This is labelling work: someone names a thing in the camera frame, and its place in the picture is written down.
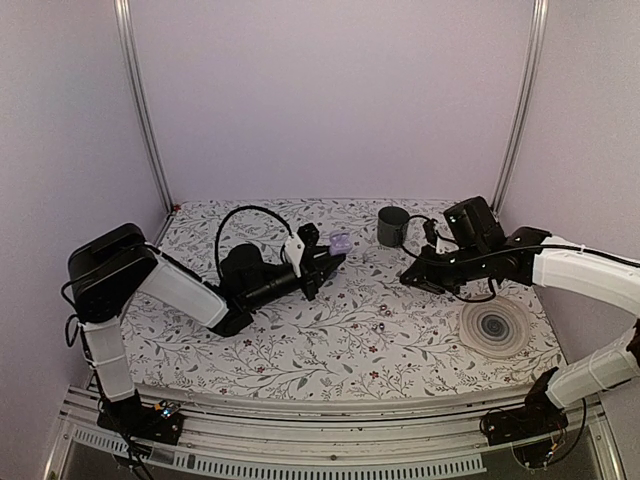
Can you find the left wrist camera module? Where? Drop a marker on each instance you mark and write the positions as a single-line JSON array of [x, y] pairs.
[[298, 243]]

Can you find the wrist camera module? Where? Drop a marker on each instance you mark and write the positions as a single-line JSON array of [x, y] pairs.
[[298, 243], [433, 237]]

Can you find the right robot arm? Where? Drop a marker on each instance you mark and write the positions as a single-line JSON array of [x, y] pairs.
[[534, 257]]

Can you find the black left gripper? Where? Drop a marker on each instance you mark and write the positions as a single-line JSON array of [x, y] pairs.
[[313, 270]]

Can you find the floral patterned table mat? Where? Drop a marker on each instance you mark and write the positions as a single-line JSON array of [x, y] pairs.
[[324, 349]]

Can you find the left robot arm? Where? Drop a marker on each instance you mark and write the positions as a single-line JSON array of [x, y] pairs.
[[107, 272]]

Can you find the light purple round earbud case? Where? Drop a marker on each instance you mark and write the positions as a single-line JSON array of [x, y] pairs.
[[340, 243]]

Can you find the swirl patterned glass plate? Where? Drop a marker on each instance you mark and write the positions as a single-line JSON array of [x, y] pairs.
[[498, 329]]

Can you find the right aluminium corner post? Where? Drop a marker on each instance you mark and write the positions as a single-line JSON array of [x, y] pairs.
[[532, 60]]

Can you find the dark grey ceramic mug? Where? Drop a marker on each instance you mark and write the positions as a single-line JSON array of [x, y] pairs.
[[392, 224]]

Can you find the left aluminium corner post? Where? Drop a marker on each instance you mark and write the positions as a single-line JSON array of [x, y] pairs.
[[126, 33]]

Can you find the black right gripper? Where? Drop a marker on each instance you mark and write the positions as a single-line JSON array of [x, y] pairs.
[[426, 277]]

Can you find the aluminium corner post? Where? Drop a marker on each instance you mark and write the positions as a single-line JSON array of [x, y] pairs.
[[126, 33], [532, 60]]

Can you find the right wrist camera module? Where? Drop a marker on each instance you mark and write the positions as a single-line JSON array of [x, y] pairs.
[[433, 237]]

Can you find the aluminium front rail frame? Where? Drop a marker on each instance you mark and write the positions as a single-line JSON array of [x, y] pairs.
[[229, 437]]

